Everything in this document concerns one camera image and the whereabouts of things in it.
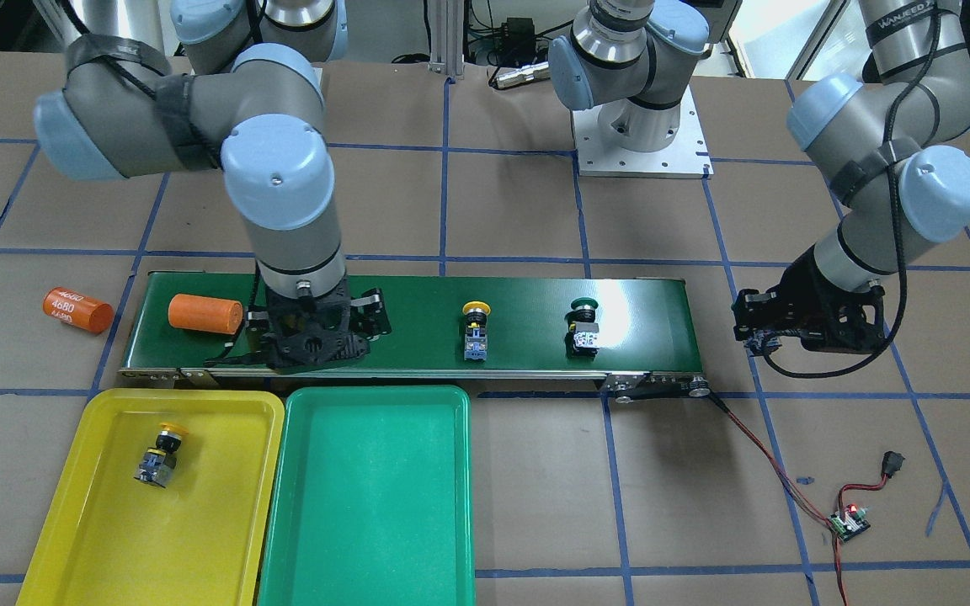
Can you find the yellow push button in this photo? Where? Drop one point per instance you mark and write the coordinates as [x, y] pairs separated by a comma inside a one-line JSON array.
[[475, 330], [157, 464]]

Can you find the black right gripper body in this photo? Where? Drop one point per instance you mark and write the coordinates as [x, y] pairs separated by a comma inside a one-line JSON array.
[[370, 309]]

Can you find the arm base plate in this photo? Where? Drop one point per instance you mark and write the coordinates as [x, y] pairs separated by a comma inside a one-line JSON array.
[[621, 139]]

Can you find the yellow plastic tray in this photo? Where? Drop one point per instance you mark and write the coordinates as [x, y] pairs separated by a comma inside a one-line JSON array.
[[109, 539]]

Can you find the black inline switch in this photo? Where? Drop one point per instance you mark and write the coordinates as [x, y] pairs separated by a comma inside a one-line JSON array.
[[892, 463]]

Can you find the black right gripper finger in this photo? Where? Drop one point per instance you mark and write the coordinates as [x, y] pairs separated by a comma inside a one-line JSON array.
[[369, 315], [256, 327]]

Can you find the aluminium frame post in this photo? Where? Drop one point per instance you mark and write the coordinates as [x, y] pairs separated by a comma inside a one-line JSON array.
[[447, 24]]

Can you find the plain orange cylinder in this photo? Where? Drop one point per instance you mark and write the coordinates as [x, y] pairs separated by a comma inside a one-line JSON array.
[[204, 314]]

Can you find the small green controller board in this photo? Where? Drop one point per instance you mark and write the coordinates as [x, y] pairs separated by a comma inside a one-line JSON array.
[[849, 521]]

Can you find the green push button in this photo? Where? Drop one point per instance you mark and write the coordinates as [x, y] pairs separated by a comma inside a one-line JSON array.
[[583, 330], [753, 343]]

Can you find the black timing belt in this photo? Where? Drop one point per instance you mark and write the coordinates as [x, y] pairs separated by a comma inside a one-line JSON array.
[[655, 388]]

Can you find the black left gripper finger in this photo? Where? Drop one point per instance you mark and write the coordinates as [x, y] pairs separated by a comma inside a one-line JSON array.
[[770, 344], [750, 313]]

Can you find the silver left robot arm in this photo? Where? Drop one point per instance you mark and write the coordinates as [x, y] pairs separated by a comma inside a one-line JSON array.
[[885, 150]]

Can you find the green plastic tray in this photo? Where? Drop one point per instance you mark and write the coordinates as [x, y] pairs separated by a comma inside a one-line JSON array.
[[372, 503]]

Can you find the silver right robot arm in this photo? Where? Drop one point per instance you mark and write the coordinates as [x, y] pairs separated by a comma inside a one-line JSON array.
[[251, 107]]

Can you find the orange cylinder marked 4680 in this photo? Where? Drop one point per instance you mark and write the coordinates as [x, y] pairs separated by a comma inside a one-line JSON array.
[[77, 310]]

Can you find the green conveyor belt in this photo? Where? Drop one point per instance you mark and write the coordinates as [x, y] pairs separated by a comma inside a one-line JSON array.
[[645, 330]]

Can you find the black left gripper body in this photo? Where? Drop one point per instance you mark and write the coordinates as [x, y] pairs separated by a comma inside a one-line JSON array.
[[807, 301]]

